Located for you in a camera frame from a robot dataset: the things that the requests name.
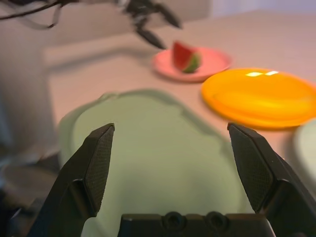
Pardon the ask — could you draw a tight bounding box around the green silicone cutting mat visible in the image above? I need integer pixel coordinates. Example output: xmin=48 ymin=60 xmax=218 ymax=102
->
xmin=58 ymin=88 xmax=247 ymax=237

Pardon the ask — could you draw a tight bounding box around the yellow round plate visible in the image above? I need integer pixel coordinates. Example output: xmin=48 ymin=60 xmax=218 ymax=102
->
xmin=201 ymin=68 xmax=316 ymax=130

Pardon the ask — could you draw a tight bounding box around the pink round plate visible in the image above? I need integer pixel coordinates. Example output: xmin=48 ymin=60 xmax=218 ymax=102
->
xmin=152 ymin=47 xmax=233 ymax=83

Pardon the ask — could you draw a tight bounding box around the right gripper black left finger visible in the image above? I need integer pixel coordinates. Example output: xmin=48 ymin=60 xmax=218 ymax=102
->
xmin=28 ymin=122 xmax=116 ymax=237

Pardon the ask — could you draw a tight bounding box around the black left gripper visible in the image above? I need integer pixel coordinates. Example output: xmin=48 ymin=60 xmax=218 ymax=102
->
xmin=120 ymin=0 xmax=183 ymax=49

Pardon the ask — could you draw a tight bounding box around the mint green round plate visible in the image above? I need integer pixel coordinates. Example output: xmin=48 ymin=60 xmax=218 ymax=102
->
xmin=292 ymin=118 xmax=316 ymax=183

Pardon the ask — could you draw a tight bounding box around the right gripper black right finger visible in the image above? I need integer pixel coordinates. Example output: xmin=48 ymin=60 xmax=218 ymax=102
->
xmin=227 ymin=122 xmax=316 ymax=237

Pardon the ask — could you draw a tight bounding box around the toy watermelon slice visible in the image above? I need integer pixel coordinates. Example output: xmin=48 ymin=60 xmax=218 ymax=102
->
xmin=172 ymin=41 xmax=202 ymax=74

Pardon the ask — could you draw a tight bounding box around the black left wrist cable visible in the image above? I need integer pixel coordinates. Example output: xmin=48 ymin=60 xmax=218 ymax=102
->
xmin=0 ymin=0 xmax=65 ymax=30

